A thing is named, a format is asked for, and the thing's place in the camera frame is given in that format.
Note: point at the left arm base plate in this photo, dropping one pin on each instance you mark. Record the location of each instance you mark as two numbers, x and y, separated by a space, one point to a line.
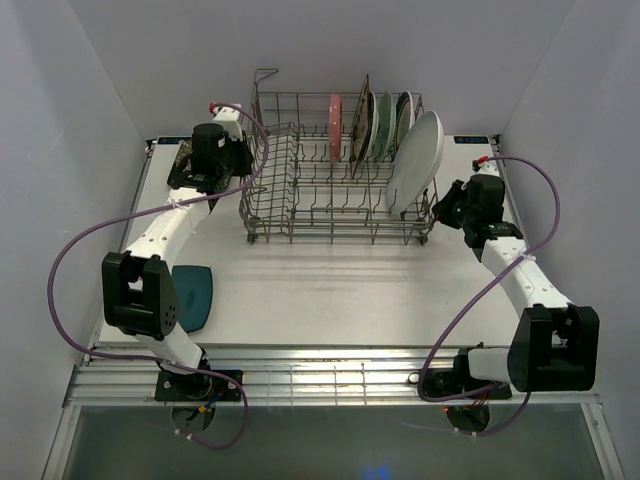
191 387

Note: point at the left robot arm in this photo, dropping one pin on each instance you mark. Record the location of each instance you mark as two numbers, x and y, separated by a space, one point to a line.
139 295

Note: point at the dark teal plate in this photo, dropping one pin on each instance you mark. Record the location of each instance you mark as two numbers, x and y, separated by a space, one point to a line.
194 287

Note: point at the cream floral square plate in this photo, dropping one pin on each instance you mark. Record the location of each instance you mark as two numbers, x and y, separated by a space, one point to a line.
360 128

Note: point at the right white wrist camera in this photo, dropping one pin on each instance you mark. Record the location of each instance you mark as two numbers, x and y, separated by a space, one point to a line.
485 166

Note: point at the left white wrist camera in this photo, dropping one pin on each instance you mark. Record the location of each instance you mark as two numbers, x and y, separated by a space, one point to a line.
228 118

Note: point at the grey wire dish rack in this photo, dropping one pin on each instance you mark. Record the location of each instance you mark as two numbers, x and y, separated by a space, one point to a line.
302 195

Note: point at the green floral plate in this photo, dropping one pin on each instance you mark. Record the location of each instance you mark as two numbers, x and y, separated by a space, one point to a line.
386 125

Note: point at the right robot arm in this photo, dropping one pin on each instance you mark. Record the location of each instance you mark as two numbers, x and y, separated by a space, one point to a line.
554 347

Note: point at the pink dotted scalloped plate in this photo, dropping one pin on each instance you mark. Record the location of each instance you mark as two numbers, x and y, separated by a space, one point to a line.
335 128

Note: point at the white oval plate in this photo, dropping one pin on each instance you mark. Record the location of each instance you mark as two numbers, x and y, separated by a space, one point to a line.
416 162

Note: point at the black xdof logo sticker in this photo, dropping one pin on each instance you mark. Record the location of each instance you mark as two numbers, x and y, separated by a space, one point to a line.
476 140

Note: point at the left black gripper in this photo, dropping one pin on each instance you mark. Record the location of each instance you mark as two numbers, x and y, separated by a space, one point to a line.
243 148

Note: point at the black floral square plate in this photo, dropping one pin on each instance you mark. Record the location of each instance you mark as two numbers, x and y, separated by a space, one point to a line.
181 175

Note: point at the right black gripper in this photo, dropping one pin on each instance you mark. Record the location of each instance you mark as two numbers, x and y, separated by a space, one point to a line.
442 209

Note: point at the green red rimmed white plate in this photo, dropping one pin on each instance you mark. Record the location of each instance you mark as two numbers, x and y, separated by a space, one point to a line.
404 117

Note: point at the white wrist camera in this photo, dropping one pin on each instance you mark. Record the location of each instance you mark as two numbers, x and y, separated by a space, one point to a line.
228 118
485 166

